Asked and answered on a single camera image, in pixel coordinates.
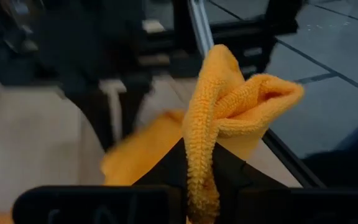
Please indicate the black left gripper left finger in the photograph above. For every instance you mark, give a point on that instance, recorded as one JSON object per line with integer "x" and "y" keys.
{"x": 172, "y": 174}

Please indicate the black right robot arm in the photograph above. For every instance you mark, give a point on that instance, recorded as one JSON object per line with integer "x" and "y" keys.
{"x": 82, "y": 62}

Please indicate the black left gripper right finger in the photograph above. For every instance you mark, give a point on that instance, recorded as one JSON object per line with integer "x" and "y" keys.
{"x": 228, "y": 174}

